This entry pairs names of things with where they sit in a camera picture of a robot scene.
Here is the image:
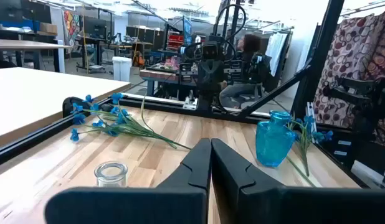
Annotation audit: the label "light table with black legs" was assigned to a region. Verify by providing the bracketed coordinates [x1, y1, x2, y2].
[0, 39, 72, 74]

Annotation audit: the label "black monitor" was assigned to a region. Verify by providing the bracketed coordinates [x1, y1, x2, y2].
[82, 16, 108, 40]

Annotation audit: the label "clear ribbed glass vase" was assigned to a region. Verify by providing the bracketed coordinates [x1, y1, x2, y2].
[93, 161, 129, 188]

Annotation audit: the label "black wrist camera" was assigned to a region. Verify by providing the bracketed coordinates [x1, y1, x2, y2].
[201, 41, 224, 60]

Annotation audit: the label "workbench with pink items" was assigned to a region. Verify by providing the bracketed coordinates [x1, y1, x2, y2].
[139, 63, 199, 97]

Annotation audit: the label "black chair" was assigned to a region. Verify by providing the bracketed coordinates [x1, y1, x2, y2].
[323, 76, 385, 169]

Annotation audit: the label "black table clamp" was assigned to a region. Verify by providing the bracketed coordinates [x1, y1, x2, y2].
[62, 96, 93, 118]

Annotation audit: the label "blue cut glass vase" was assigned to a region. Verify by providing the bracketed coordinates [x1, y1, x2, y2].
[255, 110, 297, 168]

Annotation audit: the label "seated person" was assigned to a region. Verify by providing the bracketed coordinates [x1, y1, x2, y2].
[219, 33, 274, 110]

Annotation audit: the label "maroon patterned cloth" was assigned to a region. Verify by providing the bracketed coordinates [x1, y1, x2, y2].
[313, 7, 385, 147]

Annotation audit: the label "white waste bin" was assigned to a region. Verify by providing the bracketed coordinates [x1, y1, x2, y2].
[112, 56, 133, 83]

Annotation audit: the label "large blue flower bunch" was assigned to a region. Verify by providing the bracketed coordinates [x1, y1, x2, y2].
[69, 92, 193, 151]

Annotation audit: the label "light wooden neighbouring table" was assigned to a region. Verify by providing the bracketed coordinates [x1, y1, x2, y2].
[0, 67, 132, 150]

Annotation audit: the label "green plastic flower stem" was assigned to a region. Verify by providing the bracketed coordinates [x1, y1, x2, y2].
[285, 154, 317, 188]

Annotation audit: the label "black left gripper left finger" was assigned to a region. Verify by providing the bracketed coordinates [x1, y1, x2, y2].
[44, 138, 213, 224]

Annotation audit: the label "colourful hanging cloth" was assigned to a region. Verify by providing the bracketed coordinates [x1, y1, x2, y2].
[63, 10, 81, 47]

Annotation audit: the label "cardboard box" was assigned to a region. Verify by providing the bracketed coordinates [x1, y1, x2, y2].
[39, 22, 59, 35]

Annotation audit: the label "blue lit monitor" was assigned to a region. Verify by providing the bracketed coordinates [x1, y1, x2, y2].
[182, 16, 193, 46]

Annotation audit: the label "black aluminium table frame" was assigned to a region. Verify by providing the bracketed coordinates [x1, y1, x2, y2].
[0, 0, 346, 169]

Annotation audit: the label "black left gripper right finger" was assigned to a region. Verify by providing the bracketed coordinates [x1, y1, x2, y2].
[211, 138, 385, 224]

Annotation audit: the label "red storage bins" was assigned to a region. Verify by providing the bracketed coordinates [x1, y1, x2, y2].
[167, 33, 184, 50]

